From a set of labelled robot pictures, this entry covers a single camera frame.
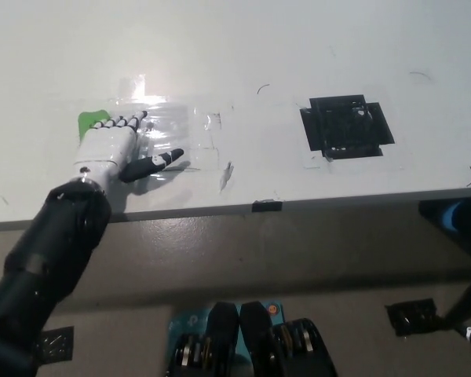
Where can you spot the small black tape strip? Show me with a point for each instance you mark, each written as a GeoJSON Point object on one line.
{"type": "Point", "coordinates": [267, 206]}

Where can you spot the black metal frame rod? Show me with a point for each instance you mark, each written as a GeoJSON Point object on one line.
{"type": "Point", "coordinates": [469, 296]}

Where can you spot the black object with blue part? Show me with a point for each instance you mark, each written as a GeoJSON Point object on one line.
{"type": "Point", "coordinates": [433, 214]}

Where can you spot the green whiteboard eraser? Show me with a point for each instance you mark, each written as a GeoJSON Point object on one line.
{"type": "Point", "coordinates": [87, 121]}

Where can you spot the clear tape sheet patch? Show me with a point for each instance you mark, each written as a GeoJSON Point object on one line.
{"type": "Point", "coordinates": [172, 121]}

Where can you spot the black tape square patch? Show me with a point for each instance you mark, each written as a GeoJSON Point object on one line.
{"type": "Point", "coordinates": [343, 127]}

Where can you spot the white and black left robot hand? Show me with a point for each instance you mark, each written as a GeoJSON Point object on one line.
{"type": "Point", "coordinates": [106, 149]}

